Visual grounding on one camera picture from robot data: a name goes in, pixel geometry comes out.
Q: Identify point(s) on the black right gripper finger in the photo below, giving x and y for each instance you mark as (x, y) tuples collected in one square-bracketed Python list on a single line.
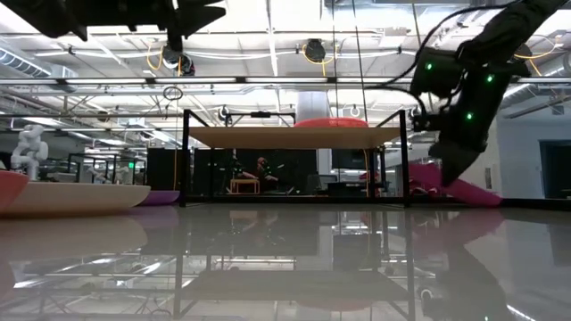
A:
[(468, 162), (446, 162)]

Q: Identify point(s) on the red plate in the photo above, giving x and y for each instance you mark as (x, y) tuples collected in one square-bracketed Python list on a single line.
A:
[(330, 123)]

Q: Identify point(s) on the purple plate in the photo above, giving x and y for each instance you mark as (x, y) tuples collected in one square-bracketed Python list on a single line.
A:
[(163, 198)]

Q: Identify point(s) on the cream plate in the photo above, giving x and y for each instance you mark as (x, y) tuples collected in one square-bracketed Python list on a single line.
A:
[(76, 198)]

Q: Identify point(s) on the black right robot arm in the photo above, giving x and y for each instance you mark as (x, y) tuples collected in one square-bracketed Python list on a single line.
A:
[(513, 27)]

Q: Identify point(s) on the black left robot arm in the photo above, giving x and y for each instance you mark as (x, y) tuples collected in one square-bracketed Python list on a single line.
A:
[(40, 13)]

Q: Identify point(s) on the black-framed shelf with wooden top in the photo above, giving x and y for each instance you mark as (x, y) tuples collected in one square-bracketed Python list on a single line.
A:
[(294, 137)]

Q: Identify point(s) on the long ceiling light bar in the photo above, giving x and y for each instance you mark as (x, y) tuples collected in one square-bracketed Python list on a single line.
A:
[(201, 80)]

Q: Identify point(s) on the dark monitor screen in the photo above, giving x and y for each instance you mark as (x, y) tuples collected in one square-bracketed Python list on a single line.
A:
[(348, 159)]

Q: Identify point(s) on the round hanging lamp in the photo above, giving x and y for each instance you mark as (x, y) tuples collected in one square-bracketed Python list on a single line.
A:
[(354, 110)]

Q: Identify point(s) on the white round column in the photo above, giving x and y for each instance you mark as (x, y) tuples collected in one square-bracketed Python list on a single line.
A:
[(312, 104)]

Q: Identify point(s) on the black partition panel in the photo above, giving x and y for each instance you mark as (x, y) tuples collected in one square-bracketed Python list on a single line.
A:
[(160, 169)]

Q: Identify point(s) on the person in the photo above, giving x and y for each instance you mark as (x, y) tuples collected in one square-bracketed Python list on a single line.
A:
[(263, 171)]

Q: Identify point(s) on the small wooden stool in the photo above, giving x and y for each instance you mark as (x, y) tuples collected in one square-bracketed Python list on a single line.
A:
[(244, 180)]

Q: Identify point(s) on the white robot figure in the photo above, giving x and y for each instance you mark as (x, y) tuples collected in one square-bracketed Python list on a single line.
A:
[(29, 149)]

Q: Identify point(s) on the red bowl at left edge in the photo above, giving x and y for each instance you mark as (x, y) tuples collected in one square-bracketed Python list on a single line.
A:
[(9, 187)]

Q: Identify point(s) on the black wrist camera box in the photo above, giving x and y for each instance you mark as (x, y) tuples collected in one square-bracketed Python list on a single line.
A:
[(426, 122)]

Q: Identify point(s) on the silver ceiling duct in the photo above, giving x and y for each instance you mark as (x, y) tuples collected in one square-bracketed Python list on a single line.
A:
[(544, 100), (27, 64)]

